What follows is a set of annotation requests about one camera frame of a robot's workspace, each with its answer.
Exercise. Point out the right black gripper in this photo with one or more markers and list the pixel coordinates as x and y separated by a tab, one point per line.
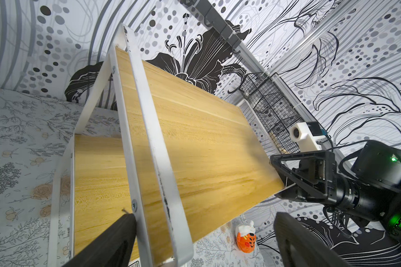
312	174

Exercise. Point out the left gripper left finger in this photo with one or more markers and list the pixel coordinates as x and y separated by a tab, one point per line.
112	248

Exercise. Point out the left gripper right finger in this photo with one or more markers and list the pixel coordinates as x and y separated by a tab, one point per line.
299	247

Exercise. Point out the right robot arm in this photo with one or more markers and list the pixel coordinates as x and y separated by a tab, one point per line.
364	186

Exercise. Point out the wooden two-tier shelf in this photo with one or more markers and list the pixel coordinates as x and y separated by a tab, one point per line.
181	160

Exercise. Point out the orange cat toy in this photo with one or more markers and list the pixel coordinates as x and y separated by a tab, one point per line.
246	237

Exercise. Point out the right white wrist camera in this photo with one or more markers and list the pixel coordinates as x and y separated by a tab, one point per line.
307	135

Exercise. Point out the black wire basket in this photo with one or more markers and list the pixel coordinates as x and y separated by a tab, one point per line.
273	109

